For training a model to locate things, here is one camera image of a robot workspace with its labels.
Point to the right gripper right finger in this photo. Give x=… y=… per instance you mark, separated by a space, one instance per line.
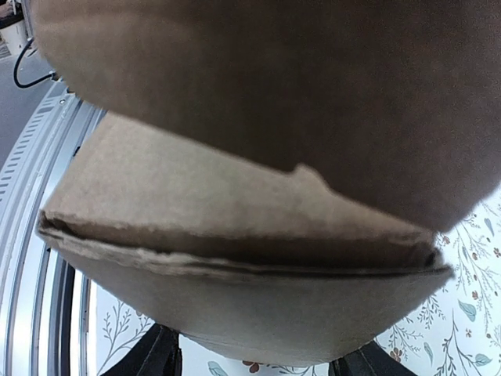
x=369 y=360

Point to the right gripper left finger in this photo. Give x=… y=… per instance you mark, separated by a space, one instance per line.
x=157 y=353

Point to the brown cardboard box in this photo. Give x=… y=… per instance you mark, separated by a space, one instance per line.
x=270 y=176

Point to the floral patterned table mat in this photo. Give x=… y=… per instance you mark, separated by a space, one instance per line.
x=454 y=332

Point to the front aluminium rail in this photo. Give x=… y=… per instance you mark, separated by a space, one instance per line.
x=52 y=136

